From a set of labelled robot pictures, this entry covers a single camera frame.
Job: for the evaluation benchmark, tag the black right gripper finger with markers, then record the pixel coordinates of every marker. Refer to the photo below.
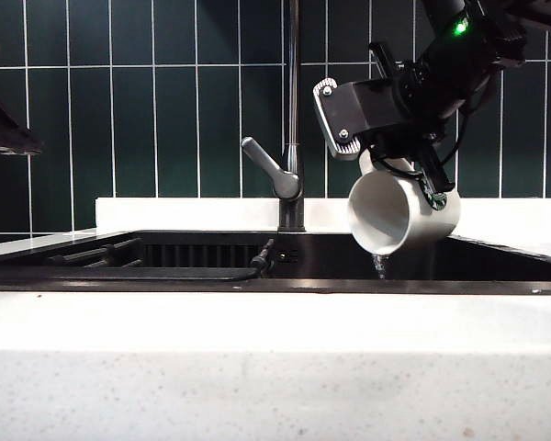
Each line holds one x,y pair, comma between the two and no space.
349,110

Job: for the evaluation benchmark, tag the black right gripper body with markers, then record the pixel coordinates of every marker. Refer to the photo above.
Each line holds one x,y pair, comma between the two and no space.
424,110

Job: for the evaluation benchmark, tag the white Starbucks mug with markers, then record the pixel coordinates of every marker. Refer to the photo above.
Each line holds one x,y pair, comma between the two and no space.
424,220

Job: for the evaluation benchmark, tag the dark metal faucet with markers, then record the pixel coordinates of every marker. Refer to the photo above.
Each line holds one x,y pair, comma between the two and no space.
292,211

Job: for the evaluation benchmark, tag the poured water stream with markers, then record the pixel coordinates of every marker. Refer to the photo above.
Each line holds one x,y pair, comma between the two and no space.
380,266

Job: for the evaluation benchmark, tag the black sink basin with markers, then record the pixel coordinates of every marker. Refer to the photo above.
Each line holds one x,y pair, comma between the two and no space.
165,285

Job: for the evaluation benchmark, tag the black sink drying rack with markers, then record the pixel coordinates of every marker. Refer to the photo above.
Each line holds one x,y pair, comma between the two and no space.
119,273

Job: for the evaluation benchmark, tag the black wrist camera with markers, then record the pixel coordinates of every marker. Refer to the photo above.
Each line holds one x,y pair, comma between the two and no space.
505,41

